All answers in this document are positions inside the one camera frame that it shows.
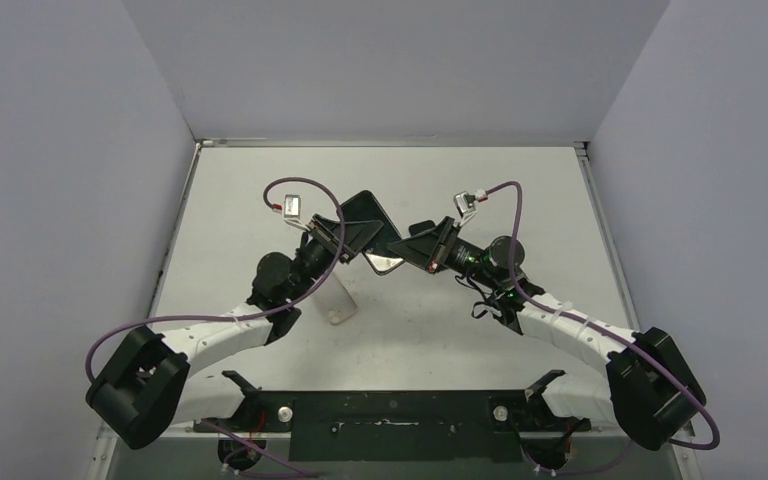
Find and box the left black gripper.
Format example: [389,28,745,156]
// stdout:
[288,214,384,302]

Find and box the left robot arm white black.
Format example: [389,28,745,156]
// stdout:
[85,216,385,449]

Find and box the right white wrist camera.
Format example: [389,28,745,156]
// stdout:
[453,189,488,228]

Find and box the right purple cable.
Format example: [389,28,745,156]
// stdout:
[476,180,722,477]

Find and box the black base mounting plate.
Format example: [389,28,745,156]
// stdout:
[251,390,544,464]

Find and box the black phone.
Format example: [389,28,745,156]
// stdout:
[363,251,404,276]
[409,220,436,238]

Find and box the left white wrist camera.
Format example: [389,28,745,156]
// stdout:
[272,194,309,232]

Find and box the black phone case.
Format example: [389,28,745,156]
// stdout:
[341,190,402,258]

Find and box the beige phone case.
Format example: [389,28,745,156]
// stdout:
[310,273,358,326]

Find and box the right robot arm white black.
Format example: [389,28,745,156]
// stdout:
[386,217,707,450]

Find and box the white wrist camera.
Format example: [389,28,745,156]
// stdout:
[272,194,309,232]
[453,189,488,228]

